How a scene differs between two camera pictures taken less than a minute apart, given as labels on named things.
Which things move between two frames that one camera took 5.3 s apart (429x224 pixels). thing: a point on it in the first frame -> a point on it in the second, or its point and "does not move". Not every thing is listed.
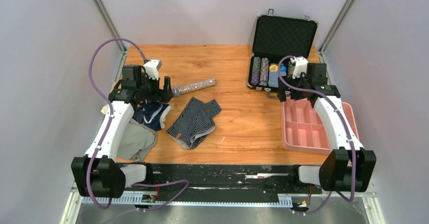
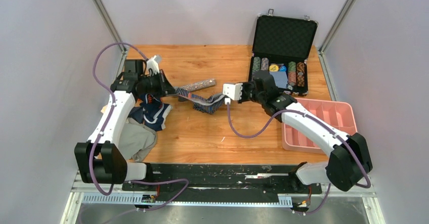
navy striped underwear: (194, 123) -> (207, 105)
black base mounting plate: (222, 183) does not move
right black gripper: (281, 92) -> (244, 86)
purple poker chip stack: (256, 71) does not move
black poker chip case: (277, 36) does not move
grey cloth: (137, 142) does not move
